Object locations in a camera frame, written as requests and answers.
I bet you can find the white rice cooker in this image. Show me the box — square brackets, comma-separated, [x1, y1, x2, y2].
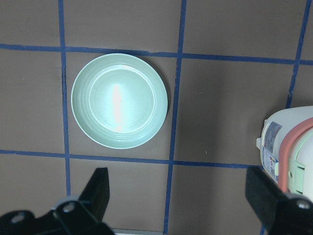
[256, 106, 313, 200]

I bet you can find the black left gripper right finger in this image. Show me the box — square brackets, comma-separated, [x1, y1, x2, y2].
[245, 167, 313, 235]

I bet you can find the green plate near centre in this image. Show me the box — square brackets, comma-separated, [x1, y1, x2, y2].
[70, 53, 168, 149]

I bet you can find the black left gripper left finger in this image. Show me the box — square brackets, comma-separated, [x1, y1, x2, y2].
[0, 167, 114, 235]

